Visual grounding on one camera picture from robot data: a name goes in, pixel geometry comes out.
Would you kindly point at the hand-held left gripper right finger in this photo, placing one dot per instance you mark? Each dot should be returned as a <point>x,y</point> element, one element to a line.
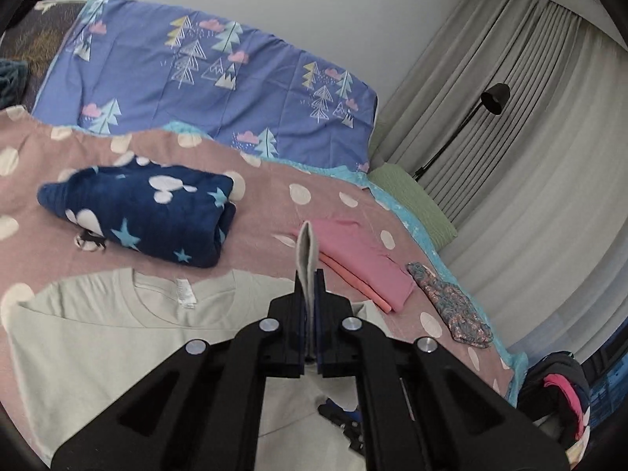
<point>320,314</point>

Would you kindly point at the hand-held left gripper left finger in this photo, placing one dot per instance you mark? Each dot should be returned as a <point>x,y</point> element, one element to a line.
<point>302,314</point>

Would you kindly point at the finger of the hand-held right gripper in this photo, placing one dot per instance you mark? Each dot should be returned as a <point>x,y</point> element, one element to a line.
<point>343,419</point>

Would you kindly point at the pale grey t-shirt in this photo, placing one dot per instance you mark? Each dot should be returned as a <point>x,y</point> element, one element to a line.
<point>122,353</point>

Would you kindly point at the pile of dark clothes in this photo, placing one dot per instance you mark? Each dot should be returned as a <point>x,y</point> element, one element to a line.
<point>554,387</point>

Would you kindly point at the pink folded garment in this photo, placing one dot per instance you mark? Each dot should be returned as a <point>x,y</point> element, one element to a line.
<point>363,260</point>

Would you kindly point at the pink polka dot bedspread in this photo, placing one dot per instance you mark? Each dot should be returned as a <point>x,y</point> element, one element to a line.
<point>274,206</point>

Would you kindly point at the floral patterned garment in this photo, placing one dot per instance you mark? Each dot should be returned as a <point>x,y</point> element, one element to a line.
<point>451,304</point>

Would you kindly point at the turquoise bed sheet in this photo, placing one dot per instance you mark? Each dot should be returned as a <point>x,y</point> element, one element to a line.
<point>353,176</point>

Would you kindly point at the green pillow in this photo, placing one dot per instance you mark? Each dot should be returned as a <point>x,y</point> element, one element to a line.
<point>417,201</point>

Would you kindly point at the navy star print fleece blanket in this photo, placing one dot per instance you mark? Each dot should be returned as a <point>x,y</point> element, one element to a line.
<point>147,216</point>

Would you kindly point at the beige curtain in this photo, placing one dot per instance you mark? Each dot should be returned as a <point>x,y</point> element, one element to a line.
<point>539,157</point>

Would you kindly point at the black floor lamp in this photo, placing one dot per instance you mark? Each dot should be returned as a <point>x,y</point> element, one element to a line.
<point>495,95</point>

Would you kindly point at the blue tree print pillow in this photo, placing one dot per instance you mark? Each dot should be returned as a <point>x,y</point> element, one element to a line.
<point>147,68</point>

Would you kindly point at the teal knitted cloth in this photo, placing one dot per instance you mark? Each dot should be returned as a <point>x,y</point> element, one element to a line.
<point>12,81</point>

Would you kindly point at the dark patterned pillow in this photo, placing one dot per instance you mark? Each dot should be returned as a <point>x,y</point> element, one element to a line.
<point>39,34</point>

